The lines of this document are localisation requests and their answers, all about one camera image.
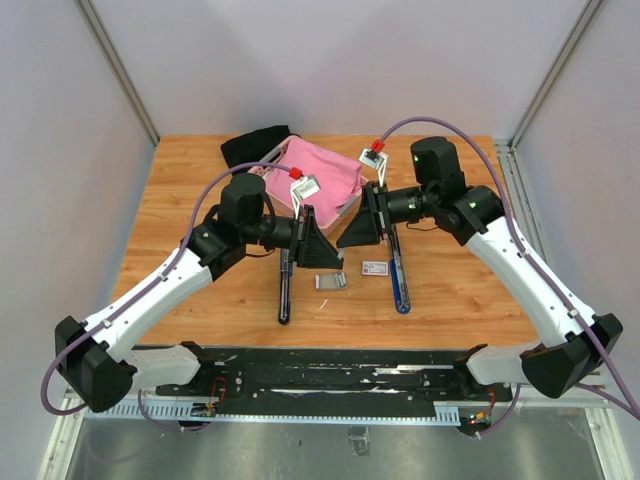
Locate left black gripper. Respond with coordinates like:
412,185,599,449
243,205,344,270

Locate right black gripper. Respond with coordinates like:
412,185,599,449
336,180,437,248

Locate silver staple strips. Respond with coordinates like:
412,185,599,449
315,271,347,290

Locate red staple box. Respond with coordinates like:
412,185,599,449
361,261,389,277

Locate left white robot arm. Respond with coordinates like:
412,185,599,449
45,168,343,413

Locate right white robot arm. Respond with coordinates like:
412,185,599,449
337,137,623,400

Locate pink folded cloth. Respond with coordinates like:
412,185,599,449
279,136,362,229

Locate pink plastic basket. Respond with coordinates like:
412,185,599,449
239,135,366,233

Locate black folded cloth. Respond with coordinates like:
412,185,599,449
220,125,292,168

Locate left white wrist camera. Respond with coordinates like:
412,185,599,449
289,167,321,219

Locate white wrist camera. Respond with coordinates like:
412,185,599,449
359,139,389,187
289,167,321,219

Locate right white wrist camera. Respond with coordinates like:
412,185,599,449
359,139,389,187

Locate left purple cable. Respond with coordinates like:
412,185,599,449
40,162,304,434

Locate purple cable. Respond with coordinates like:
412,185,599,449
40,162,304,434
372,116,640,436

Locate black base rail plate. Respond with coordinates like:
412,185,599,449
155,347,512,423

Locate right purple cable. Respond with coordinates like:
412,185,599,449
372,116,640,436

